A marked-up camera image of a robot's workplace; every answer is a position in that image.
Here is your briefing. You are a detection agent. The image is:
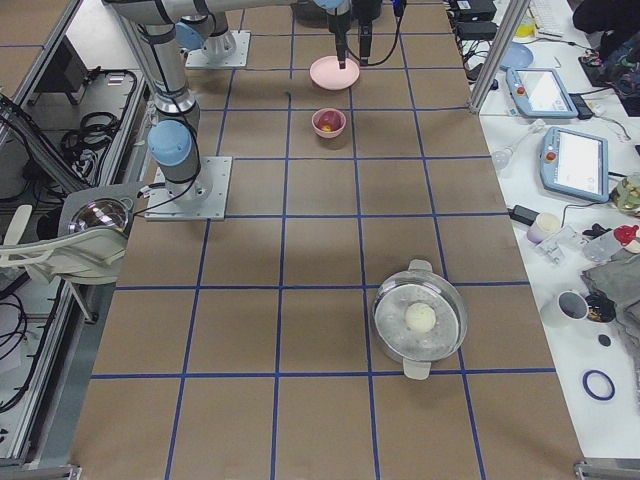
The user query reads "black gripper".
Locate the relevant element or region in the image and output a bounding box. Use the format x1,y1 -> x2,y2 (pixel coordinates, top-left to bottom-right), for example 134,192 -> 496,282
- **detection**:
352,0 -> 381,65
327,8 -> 350,69

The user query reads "red apple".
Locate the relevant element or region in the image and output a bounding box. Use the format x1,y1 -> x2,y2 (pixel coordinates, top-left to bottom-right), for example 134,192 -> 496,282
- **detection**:
316,111 -> 341,133

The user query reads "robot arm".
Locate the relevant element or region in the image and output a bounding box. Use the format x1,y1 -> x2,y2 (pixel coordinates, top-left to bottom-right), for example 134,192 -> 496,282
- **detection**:
107,0 -> 284,202
176,1 -> 382,70

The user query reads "pink plate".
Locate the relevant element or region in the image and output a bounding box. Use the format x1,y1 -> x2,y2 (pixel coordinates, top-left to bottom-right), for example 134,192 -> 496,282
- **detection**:
309,56 -> 360,91

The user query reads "pink bowl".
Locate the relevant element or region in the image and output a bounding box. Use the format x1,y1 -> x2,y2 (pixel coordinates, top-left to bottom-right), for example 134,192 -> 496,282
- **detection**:
311,108 -> 346,139

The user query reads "blue plate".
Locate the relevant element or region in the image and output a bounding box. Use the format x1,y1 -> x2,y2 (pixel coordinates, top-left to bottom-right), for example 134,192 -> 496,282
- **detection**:
500,42 -> 534,71

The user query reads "steel bowl on chair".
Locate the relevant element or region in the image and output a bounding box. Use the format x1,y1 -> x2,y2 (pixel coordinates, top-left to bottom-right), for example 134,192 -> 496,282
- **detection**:
67,198 -> 130,233

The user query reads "blue teach pendant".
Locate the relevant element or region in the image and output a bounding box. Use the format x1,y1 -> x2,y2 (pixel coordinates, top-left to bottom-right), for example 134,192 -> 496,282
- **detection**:
505,68 -> 578,119
539,126 -> 609,203

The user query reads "white light bulb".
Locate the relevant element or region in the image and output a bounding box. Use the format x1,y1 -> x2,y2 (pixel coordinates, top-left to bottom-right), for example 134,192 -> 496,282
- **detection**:
491,119 -> 546,172

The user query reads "black power adapter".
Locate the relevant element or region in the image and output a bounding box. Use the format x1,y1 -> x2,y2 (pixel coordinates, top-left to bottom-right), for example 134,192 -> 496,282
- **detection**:
508,205 -> 539,227

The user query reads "steel pot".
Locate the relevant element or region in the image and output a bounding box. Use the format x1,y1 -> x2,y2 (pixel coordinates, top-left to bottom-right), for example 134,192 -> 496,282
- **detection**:
372,259 -> 469,380

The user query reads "white steamed bun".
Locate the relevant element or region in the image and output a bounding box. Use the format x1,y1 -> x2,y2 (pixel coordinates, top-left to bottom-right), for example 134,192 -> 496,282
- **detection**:
404,302 -> 437,333

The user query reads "glass jar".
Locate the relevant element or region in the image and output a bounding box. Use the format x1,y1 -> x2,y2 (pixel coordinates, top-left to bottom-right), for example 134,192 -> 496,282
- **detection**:
610,173 -> 640,218

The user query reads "white chair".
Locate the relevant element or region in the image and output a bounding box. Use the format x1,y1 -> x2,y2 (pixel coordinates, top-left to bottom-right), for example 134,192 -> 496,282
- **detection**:
1,182 -> 143,285

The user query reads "white mug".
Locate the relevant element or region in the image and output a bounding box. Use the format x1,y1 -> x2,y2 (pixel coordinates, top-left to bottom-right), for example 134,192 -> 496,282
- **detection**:
540,290 -> 589,328

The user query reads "grey cloth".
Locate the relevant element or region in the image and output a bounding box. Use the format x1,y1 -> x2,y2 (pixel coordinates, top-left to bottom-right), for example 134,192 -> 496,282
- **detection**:
581,252 -> 639,355

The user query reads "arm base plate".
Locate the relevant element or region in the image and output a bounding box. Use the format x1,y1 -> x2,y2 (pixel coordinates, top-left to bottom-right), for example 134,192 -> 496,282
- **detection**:
186,30 -> 251,70
142,156 -> 232,221

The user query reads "aluminium frame post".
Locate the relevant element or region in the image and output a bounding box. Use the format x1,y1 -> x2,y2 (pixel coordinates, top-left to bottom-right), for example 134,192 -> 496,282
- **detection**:
468,0 -> 529,114

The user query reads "blue rubber ring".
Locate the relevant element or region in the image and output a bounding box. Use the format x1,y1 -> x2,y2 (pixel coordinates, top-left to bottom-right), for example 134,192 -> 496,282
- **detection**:
581,369 -> 616,402

